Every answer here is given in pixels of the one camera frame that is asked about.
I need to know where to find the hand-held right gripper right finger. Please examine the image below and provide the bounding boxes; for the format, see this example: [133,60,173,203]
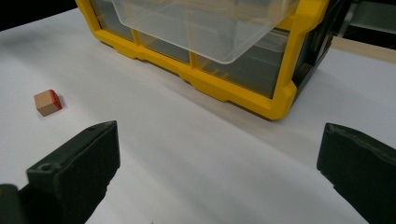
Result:
[317,122,396,224]

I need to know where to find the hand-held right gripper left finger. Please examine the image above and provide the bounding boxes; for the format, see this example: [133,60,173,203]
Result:
[18,120,121,224]

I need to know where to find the wooden cube with red face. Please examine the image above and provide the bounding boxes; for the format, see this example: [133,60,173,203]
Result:
[34,89,64,118]

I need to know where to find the yellow black drawer cabinet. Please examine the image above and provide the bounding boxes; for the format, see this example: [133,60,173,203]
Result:
[75,0,347,121]

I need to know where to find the clear plastic drawer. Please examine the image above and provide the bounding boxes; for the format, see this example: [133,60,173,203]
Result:
[136,31,191,64]
[195,28,290,99]
[110,0,301,65]

